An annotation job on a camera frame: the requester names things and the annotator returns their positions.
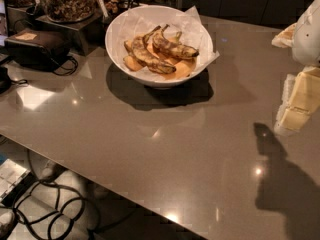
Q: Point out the spotted banana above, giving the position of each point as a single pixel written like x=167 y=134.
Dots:
x=173 y=47
x=142 y=54

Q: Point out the black box appliance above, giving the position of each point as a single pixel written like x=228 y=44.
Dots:
x=38 y=50

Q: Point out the orange fruit piece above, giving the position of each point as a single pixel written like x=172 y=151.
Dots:
x=183 y=69
x=131 y=63

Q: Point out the orange fruit piece right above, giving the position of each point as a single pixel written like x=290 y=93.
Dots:
x=183 y=69

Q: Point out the dark metal jar stand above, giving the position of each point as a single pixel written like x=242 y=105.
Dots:
x=84 y=36

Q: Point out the white ceramic bowl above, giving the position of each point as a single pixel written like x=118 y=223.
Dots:
x=116 y=55

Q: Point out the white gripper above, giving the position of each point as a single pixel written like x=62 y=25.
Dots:
x=307 y=37

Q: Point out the grey power strip box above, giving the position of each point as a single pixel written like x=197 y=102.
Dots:
x=12 y=178

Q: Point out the white paper bowl liner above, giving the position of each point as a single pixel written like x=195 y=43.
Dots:
x=133 y=20

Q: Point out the orange fruit piece left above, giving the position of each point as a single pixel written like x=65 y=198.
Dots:
x=131 y=63

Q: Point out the glass jar of nuts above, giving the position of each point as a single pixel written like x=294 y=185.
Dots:
x=68 y=11

